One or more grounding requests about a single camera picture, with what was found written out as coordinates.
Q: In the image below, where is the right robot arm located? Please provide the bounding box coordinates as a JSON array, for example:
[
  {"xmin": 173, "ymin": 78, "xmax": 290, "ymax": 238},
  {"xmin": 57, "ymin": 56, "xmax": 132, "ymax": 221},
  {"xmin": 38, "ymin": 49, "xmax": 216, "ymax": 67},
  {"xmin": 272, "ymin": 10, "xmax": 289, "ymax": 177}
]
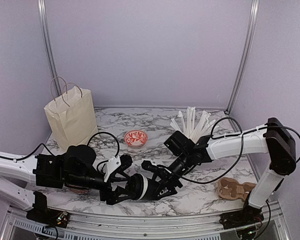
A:
[{"xmin": 154, "ymin": 117, "xmax": 300, "ymax": 224}]

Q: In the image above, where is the brown cardboard cup carrier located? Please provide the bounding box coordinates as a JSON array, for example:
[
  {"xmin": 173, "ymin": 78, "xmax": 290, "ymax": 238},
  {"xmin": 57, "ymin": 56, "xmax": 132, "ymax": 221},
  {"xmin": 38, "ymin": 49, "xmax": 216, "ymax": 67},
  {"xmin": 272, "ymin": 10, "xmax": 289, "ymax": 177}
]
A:
[{"xmin": 216, "ymin": 177, "xmax": 256, "ymax": 202}]

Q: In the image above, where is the red floral small bowl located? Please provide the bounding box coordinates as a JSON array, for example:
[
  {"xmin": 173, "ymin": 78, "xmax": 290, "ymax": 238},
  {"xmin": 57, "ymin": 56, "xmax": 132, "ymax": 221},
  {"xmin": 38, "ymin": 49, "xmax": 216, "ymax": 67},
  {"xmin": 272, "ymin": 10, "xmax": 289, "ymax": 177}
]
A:
[{"xmin": 124, "ymin": 129, "xmax": 148, "ymax": 148}]

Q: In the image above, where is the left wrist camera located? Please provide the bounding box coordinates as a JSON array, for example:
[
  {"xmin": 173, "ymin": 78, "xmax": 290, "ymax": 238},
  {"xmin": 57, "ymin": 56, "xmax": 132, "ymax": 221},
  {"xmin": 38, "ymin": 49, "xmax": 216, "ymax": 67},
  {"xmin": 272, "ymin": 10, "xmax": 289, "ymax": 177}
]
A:
[{"xmin": 103, "ymin": 154, "xmax": 133, "ymax": 182}]

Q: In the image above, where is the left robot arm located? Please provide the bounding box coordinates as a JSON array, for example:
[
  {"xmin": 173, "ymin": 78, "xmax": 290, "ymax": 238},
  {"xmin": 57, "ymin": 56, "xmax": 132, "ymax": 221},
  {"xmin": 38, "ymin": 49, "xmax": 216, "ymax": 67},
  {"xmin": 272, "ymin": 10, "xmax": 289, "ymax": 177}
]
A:
[{"xmin": 0, "ymin": 144, "xmax": 136, "ymax": 205}]

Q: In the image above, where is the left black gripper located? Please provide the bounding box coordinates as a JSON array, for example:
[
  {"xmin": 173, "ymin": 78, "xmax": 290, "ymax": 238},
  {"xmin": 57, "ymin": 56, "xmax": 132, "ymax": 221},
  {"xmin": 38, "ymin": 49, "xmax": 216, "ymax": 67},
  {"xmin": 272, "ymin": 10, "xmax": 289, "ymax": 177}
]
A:
[{"xmin": 65, "ymin": 169, "xmax": 137, "ymax": 206}]

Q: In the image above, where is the aluminium front rail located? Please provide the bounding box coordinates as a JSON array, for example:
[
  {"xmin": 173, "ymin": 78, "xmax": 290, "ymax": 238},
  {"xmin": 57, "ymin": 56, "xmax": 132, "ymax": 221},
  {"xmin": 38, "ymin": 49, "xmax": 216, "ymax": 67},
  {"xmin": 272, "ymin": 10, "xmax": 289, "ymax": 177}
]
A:
[{"xmin": 0, "ymin": 201, "xmax": 292, "ymax": 240}]

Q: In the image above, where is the black paper coffee cup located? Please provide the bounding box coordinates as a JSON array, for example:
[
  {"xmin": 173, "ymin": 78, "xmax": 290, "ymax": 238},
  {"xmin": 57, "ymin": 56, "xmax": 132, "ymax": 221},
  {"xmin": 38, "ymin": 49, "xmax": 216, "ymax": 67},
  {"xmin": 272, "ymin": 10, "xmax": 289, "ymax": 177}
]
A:
[{"xmin": 138, "ymin": 176, "xmax": 159, "ymax": 201}]

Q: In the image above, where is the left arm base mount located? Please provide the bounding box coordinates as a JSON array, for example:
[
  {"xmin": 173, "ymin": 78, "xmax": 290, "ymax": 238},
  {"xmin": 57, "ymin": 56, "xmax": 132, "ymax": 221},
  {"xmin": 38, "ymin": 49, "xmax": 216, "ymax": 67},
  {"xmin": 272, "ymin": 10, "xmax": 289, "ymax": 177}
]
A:
[{"xmin": 26, "ymin": 191, "xmax": 70, "ymax": 228}]

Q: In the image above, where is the black plastic cup lid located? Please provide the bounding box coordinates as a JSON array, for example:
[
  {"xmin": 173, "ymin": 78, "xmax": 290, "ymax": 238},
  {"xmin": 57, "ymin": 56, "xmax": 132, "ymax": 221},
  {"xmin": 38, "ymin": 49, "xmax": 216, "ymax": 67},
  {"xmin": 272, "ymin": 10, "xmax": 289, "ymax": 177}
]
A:
[{"xmin": 125, "ymin": 173, "xmax": 144, "ymax": 200}]

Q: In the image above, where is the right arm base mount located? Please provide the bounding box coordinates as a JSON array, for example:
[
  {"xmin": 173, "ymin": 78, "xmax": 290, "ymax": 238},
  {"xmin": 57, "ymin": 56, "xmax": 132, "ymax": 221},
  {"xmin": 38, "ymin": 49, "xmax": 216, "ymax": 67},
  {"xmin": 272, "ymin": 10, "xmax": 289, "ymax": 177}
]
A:
[{"xmin": 219, "ymin": 200, "xmax": 264, "ymax": 230}]

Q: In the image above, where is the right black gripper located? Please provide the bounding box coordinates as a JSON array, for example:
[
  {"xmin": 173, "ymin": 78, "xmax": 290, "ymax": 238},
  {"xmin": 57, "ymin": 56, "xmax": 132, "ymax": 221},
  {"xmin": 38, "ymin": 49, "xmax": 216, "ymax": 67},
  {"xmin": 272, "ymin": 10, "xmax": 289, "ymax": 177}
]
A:
[{"xmin": 148, "ymin": 151, "xmax": 193, "ymax": 201}]

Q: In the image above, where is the beige paper bag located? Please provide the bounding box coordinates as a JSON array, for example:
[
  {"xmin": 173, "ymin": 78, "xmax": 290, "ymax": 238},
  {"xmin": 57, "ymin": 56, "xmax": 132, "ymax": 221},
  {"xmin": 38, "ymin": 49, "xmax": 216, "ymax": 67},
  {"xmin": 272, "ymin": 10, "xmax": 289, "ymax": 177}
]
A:
[{"xmin": 44, "ymin": 82, "xmax": 98, "ymax": 151}]

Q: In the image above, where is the red geometric patterned bowl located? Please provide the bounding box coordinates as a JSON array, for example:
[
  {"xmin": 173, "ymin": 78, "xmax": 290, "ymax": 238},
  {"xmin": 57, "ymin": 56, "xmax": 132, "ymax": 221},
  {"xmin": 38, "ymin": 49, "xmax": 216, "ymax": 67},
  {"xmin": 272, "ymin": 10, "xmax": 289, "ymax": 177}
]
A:
[{"xmin": 69, "ymin": 187, "xmax": 91, "ymax": 195}]

